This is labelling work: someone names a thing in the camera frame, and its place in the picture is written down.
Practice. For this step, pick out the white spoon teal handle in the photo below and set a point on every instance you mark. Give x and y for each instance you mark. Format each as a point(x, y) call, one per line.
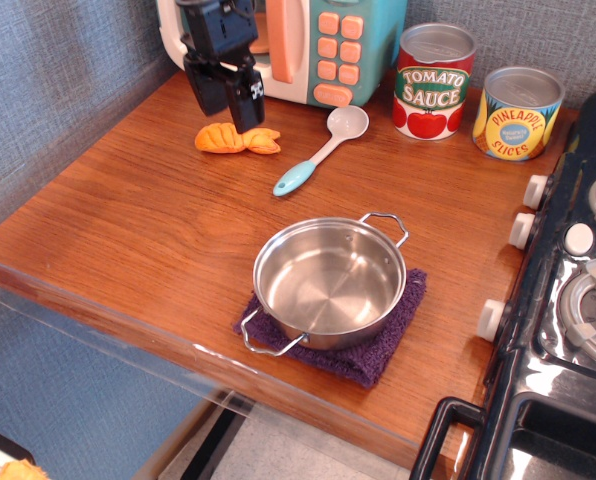
point(343, 123)

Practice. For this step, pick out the tomato sauce can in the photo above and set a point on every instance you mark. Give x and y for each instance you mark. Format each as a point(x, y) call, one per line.
point(432, 78)

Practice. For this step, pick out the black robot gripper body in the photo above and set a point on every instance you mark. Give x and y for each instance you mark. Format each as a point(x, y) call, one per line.
point(218, 41)

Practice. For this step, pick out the black toy stove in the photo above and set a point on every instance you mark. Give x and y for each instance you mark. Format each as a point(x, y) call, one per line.
point(538, 419)

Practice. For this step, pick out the teal toy microwave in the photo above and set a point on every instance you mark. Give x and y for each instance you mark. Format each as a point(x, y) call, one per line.
point(321, 53)

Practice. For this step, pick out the silver pot with handles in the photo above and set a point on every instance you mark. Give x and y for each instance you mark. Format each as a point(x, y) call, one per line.
point(328, 283)

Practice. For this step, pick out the orange striped plush corner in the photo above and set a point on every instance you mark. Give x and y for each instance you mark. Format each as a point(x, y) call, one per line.
point(22, 470)

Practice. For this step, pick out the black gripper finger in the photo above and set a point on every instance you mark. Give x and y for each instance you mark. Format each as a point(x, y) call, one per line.
point(206, 84)
point(245, 94)

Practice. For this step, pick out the purple knitted cloth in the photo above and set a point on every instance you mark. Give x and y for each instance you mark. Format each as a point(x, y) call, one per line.
point(363, 364)

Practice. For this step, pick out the orange plush fish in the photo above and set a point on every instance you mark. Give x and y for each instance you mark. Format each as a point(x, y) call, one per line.
point(223, 138)

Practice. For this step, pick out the pineapple slices can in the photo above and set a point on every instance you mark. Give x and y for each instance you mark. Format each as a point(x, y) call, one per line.
point(517, 112)

